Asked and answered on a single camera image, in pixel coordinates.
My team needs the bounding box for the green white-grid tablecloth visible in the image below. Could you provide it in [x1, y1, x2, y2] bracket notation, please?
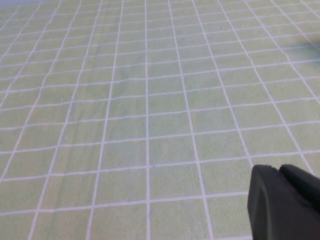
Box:
[0, 0, 320, 240]

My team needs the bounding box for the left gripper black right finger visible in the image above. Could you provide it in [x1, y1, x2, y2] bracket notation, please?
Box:
[278, 163, 320, 213]

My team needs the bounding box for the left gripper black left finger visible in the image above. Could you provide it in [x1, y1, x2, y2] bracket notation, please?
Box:
[246, 164, 320, 240]

